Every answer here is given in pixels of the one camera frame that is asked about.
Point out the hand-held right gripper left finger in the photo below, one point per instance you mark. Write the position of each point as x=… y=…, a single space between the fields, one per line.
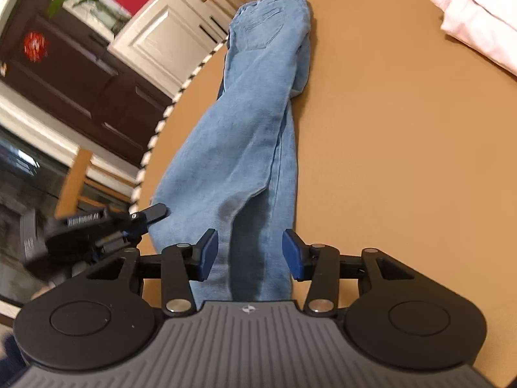
x=210 y=252

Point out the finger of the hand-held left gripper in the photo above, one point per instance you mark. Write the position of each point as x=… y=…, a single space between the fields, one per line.
x=125 y=240
x=151 y=212

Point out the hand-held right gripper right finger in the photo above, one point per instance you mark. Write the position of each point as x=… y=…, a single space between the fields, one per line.
x=293 y=258

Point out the blue denim jeans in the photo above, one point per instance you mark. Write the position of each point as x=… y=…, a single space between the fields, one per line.
x=250 y=109

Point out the pink garment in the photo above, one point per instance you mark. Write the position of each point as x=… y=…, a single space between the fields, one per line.
x=480 y=16

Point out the glass sliding door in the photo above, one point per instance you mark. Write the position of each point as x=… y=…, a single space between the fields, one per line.
x=24 y=178

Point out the dark brown door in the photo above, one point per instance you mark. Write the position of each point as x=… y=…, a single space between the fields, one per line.
x=80 y=81

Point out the white sideboard cabinet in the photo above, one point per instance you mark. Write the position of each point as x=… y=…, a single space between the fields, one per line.
x=169 y=36

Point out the red door decoration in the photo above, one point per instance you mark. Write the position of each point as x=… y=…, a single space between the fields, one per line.
x=35 y=45

